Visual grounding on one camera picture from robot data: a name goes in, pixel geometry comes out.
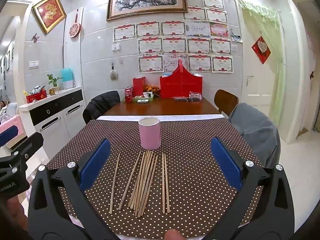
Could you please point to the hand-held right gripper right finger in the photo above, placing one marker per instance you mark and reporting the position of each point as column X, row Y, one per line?
column 225, row 162

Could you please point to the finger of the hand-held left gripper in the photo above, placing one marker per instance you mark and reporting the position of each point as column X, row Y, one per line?
column 30, row 145
column 7, row 136

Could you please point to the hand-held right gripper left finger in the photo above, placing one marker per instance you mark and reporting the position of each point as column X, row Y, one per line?
column 96, row 162

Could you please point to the bunch of wooden chopsticks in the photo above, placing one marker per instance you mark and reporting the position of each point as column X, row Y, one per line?
column 145, row 180

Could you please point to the pink cylindrical cup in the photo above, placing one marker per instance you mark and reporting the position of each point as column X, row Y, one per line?
column 149, row 135

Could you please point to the person's left hand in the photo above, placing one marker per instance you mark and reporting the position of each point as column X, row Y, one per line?
column 12, row 220

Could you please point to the person's right hand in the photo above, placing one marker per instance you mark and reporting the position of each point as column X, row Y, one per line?
column 176, row 235

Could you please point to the pink cushioned furniture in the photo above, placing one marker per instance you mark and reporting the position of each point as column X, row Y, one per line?
column 12, row 120

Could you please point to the white black sideboard cabinet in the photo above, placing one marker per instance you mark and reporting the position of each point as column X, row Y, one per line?
column 55, row 127

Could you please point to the brown polka dot tablecloth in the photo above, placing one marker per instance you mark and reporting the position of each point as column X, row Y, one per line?
column 187, row 142

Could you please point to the grey garment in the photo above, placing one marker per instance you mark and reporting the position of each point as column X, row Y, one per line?
column 255, row 130

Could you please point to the red tissue box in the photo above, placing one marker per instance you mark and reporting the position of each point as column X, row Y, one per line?
column 37, row 97

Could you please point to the black white patterned object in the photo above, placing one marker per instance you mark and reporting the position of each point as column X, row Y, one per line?
column 37, row 89

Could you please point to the black jacket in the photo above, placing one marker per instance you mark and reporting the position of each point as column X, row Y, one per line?
column 100, row 105

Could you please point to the brown wooden chair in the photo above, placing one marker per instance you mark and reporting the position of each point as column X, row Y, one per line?
column 225, row 101

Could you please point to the small potted plant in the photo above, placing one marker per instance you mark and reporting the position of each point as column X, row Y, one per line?
column 53, row 80

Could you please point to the black plastic packet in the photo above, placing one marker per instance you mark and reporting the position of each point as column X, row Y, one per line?
column 195, row 95

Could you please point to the red soda can pack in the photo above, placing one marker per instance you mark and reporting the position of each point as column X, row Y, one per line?
column 128, row 96

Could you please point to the green white tin box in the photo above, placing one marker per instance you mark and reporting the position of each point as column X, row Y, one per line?
column 143, row 101

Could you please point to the white door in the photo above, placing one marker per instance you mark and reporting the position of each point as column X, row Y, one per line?
column 257, row 92

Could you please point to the teal white appliance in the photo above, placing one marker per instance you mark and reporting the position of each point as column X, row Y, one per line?
column 67, row 76

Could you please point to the small printed box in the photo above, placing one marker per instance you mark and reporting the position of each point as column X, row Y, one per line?
column 148, row 94

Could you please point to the red upright box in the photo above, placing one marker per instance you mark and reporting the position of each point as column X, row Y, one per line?
column 138, row 86

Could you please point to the red gift bag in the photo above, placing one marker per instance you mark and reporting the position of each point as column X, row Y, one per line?
column 180, row 87

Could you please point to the orange snack bag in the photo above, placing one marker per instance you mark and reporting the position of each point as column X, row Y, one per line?
column 151, row 88

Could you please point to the green sheer curtain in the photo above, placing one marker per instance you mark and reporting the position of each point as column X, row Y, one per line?
column 278, row 80

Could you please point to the red heart door ornament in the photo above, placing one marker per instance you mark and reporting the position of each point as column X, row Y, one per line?
column 261, row 50

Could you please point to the gold framed red picture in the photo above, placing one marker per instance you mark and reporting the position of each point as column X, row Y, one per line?
column 50, row 12

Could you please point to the framed plum blossom painting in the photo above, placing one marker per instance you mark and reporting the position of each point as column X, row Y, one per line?
column 147, row 0

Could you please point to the dark framed wall picture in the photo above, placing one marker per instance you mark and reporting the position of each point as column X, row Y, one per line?
column 8, row 61

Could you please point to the white wall switch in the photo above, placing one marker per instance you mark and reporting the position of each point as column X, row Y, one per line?
column 234, row 48
column 115, row 47
column 33, row 64

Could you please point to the hanging silver wall ornament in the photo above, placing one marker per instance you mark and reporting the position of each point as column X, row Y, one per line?
column 113, row 75

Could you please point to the butterfly wall decoration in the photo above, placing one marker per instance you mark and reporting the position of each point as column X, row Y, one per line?
column 35, row 37

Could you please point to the small dark red wall ornament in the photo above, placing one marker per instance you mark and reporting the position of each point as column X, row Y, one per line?
column 311, row 75

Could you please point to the round red wall ornament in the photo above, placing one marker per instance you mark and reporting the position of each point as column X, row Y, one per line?
column 75, row 28

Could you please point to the small wall photos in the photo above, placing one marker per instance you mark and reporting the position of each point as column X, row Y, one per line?
column 236, row 38

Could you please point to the group of wall certificates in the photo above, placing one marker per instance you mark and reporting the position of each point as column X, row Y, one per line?
column 172, row 45

